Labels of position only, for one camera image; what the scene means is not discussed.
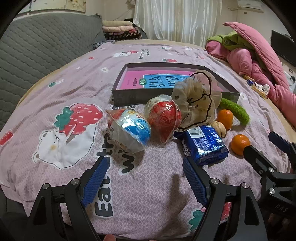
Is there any white curtain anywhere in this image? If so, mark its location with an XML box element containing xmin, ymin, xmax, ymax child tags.
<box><xmin>133</xmin><ymin>0</ymin><xmax>223</xmax><ymax>44</ymax></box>

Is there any grey quilted headboard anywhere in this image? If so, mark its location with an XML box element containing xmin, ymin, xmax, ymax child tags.
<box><xmin>0</xmin><ymin>14</ymin><xmax>105</xmax><ymax>130</ymax></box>

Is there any dark knitted cloth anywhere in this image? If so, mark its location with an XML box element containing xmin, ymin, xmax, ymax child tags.
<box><xmin>92</xmin><ymin>40</ymin><xmax>116</xmax><ymax>51</ymax></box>

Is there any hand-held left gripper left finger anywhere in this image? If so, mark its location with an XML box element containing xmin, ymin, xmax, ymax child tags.
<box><xmin>24</xmin><ymin>156</ymin><xmax>110</xmax><ymax>241</ymax></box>

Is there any orange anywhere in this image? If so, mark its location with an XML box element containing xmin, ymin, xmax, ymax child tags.
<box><xmin>216</xmin><ymin>109</ymin><xmax>233</xmax><ymax>130</ymax></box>
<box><xmin>231</xmin><ymin>134</ymin><xmax>251</xmax><ymax>156</ymax></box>

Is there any pink and blue book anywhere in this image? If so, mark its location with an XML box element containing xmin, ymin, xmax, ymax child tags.
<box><xmin>119</xmin><ymin>71</ymin><xmax>229</xmax><ymax>92</ymax></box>

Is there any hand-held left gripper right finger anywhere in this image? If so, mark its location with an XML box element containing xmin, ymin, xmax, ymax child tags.
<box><xmin>182</xmin><ymin>158</ymin><xmax>266</xmax><ymax>241</ymax></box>

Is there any green fuzzy scrunchie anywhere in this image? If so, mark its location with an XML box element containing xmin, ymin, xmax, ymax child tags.
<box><xmin>219</xmin><ymin>98</ymin><xmax>250</xmax><ymax>126</ymax></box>

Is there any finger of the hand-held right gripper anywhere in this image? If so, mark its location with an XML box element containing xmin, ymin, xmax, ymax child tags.
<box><xmin>269</xmin><ymin>131</ymin><xmax>296</xmax><ymax>154</ymax></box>
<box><xmin>243</xmin><ymin>145</ymin><xmax>278</xmax><ymax>177</ymax></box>

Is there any green blanket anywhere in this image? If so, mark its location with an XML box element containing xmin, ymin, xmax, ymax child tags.
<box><xmin>206</xmin><ymin>31</ymin><xmax>258</xmax><ymax>53</ymax></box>

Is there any pink quilt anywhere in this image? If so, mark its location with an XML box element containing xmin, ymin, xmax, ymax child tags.
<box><xmin>205</xmin><ymin>22</ymin><xmax>296</xmax><ymax>129</ymax></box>

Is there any white air conditioner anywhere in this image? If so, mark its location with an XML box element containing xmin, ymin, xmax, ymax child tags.
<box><xmin>238</xmin><ymin>0</ymin><xmax>263</xmax><ymax>10</ymax></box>

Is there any red egg toy packet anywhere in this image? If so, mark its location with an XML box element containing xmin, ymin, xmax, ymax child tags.
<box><xmin>144</xmin><ymin>94</ymin><xmax>183</xmax><ymax>144</ymax></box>

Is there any floral wall panel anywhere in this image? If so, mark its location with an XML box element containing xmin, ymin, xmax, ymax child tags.
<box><xmin>66</xmin><ymin>0</ymin><xmax>93</xmax><ymax>10</ymax></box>

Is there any beige sheer scrunchie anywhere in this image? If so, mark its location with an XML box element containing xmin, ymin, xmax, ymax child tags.
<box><xmin>171</xmin><ymin>70</ymin><xmax>222</xmax><ymax>129</ymax></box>

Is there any pink strawberry printed blanket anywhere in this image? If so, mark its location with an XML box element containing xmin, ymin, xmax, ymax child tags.
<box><xmin>0</xmin><ymin>40</ymin><xmax>294</xmax><ymax>241</ymax></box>

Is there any grey cardboard box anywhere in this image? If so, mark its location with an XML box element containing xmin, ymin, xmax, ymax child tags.
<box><xmin>111</xmin><ymin>62</ymin><xmax>241</xmax><ymax>107</ymax></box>

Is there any blue egg toy packet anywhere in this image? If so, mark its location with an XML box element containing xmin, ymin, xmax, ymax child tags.
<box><xmin>106</xmin><ymin>108</ymin><xmax>152</xmax><ymax>153</ymax></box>

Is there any walnut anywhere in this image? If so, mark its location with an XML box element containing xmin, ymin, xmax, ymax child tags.
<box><xmin>211</xmin><ymin>121</ymin><xmax>226</xmax><ymax>138</ymax></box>

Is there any blue biscuit packet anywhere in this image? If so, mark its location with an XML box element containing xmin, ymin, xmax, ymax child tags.
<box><xmin>173</xmin><ymin>125</ymin><xmax>229</xmax><ymax>166</ymax></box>

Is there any stack of folded blankets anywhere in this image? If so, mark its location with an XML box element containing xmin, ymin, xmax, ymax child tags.
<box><xmin>102</xmin><ymin>20</ymin><xmax>142</xmax><ymax>40</ymax></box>

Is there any yellow snack stick wrapper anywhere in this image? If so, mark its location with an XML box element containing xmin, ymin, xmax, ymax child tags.
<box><xmin>251</xmin><ymin>85</ymin><xmax>269</xmax><ymax>99</ymax></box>

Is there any black monitor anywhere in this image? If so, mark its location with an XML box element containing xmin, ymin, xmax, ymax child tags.
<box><xmin>270</xmin><ymin>30</ymin><xmax>296</xmax><ymax>65</ymax></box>

